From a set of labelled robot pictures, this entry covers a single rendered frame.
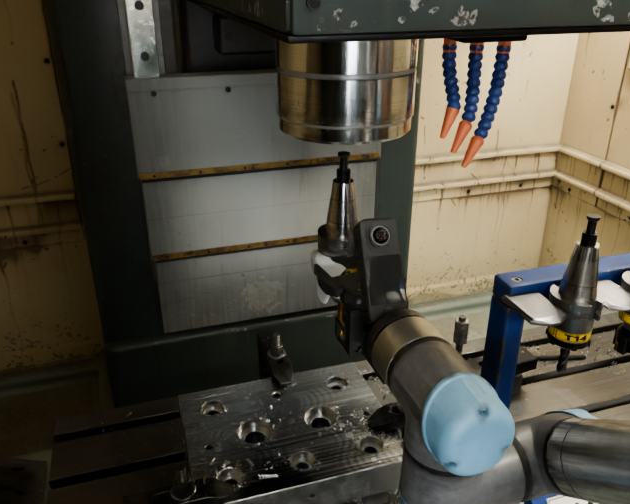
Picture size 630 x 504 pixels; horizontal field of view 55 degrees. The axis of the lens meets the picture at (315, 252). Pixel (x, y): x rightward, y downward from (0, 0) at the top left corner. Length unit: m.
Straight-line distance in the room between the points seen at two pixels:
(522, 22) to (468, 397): 0.32
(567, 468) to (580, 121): 1.43
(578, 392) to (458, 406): 0.69
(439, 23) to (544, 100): 1.42
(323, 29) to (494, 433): 0.35
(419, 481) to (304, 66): 0.42
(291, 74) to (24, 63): 0.93
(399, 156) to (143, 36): 0.57
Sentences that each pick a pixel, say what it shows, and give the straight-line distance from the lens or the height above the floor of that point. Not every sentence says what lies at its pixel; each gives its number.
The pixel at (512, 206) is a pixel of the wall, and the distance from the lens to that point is 1.99.
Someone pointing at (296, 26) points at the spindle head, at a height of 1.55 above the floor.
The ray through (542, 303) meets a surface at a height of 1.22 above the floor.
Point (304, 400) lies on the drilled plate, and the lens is 0.95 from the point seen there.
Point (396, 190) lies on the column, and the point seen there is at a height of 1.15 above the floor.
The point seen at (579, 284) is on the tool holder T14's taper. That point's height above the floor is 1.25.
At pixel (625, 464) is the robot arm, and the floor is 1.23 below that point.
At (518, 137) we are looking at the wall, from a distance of 1.91.
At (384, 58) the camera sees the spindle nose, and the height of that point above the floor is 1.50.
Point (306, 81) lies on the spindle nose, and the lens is 0.65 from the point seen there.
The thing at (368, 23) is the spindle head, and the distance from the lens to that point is 0.50.
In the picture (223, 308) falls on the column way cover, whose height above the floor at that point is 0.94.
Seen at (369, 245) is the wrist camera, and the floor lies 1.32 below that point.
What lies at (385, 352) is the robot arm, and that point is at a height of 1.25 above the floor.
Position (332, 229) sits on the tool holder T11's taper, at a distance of 0.75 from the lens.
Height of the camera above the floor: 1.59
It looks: 25 degrees down
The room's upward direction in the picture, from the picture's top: straight up
